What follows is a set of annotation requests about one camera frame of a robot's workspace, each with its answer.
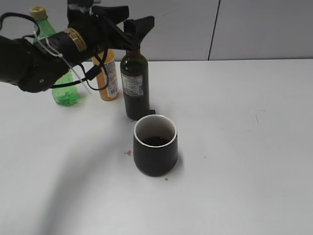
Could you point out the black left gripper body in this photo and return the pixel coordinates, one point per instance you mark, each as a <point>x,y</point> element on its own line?
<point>93,29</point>

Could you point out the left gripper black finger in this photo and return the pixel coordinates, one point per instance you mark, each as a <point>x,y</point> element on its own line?
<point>133,33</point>
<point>116,14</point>

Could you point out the dark red wine bottle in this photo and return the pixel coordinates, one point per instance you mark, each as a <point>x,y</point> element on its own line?
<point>135,83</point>

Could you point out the black mug white interior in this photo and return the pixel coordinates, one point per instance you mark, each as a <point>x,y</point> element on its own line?
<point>155,145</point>

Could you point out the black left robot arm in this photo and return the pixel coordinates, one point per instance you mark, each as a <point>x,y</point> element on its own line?
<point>34,65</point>

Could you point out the orange juice bottle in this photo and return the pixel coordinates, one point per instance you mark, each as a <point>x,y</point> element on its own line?
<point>111,91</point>

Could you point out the white zip tie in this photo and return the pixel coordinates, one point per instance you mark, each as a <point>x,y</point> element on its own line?
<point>52,51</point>

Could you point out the green plastic soda bottle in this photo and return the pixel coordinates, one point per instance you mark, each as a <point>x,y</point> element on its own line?
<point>65,96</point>

